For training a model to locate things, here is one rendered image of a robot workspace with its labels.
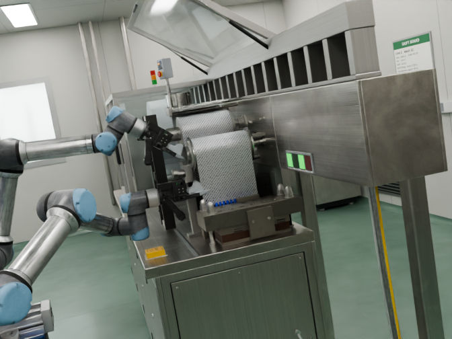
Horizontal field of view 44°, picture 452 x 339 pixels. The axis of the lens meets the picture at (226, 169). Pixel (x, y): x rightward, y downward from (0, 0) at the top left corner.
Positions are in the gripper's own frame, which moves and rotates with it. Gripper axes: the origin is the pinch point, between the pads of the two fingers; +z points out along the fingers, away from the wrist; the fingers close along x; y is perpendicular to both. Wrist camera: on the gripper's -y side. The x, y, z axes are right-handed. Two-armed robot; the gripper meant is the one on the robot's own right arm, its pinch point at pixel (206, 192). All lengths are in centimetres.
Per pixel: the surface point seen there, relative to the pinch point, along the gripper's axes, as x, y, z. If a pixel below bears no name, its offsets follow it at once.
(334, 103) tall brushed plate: -68, 29, 30
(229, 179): -0.3, 3.2, 10.4
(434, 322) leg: -77, -42, 49
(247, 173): -0.3, 4.6, 18.3
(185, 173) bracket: 8.0, 8.6, -6.2
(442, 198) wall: 226, -84, 263
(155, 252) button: -13.4, -16.9, -26.3
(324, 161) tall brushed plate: -55, 11, 30
